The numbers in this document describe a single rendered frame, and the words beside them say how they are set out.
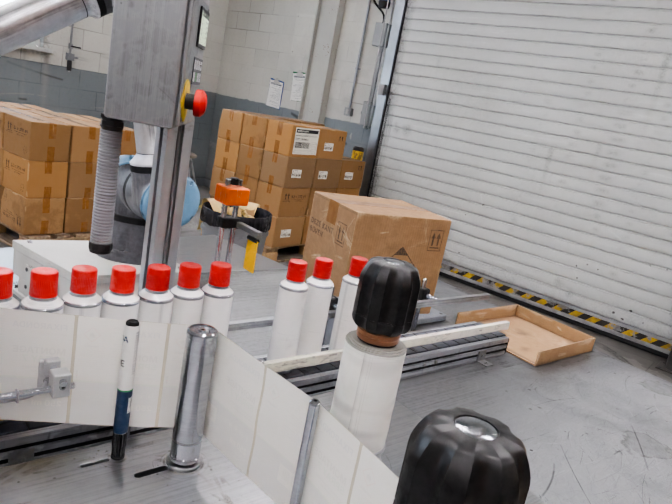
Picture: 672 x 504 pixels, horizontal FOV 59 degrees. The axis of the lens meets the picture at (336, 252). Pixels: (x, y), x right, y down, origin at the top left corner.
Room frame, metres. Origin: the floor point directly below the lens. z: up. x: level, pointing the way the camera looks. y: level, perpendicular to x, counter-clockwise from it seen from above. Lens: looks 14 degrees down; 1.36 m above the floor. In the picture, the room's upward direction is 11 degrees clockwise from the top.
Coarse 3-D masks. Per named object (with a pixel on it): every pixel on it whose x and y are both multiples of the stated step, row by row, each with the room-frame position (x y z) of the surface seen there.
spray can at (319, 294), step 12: (324, 264) 1.04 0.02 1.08; (312, 276) 1.05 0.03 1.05; (324, 276) 1.04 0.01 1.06; (312, 288) 1.03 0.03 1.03; (324, 288) 1.03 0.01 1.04; (312, 300) 1.03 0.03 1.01; (324, 300) 1.03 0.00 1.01; (312, 312) 1.03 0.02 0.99; (324, 312) 1.04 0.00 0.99; (312, 324) 1.03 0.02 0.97; (324, 324) 1.04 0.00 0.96; (300, 336) 1.03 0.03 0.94; (312, 336) 1.03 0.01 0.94; (300, 348) 1.03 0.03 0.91; (312, 348) 1.03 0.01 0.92
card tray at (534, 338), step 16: (464, 320) 1.60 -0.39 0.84; (480, 320) 1.65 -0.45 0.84; (496, 320) 1.69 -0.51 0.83; (512, 320) 1.72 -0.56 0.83; (528, 320) 1.74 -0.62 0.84; (544, 320) 1.70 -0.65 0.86; (512, 336) 1.57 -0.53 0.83; (528, 336) 1.60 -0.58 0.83; (544, 336) 1.63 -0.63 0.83; (560, 336) 1.66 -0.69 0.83; (576, 336) 1.63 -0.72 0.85; (512, 352) 1.44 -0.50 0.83; (528, 352) 1.47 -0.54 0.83; (544, 352) 1.40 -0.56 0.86; (560, 352) 1.46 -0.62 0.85; (576, 352) 1.53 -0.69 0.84
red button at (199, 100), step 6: (198, 90) 0.85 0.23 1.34; (186, 96) 0.85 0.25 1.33; (192, 96) 0.85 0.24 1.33; (198, 96) 0.84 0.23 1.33; (204, 96) 0.85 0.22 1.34; (186, 102) 0.84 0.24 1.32; (192, 102) 0.85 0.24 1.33; (198, 102) 0.84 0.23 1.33; (204, 102) 0.85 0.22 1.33; (186, 108) 0.85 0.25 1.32; (192, 108) 0.85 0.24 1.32; (198, 108) 0.84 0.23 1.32; (204, 108) 0.85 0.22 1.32; (198, 114) 0.85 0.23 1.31
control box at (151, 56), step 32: (128, 0) 0.81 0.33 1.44; (160, 0) 0.81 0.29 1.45; (192, 0) 0.83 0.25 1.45; (128, 32) 0.81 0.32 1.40; (160, 32) 0.82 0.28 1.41; (192, 32) 0.85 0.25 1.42; (128, 64) 0.81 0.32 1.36; (160, 64) 0.82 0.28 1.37; (192, 64) 0.88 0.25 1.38; (128, 96) 0.81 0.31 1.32; (160, 96) 0.82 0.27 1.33
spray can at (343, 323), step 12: (360, 264) 1.10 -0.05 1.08; (348, 276) 1.10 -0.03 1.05; (348, 288) 1.09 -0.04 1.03; (348, 300) 1.09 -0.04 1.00; (336, 312) 1.10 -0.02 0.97; (348, 312) 1.09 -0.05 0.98; (336, 324) 1.10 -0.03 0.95; (348, 324) 1.09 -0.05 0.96; (336, 336) 1.09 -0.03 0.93; (336, 348) 1.09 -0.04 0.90
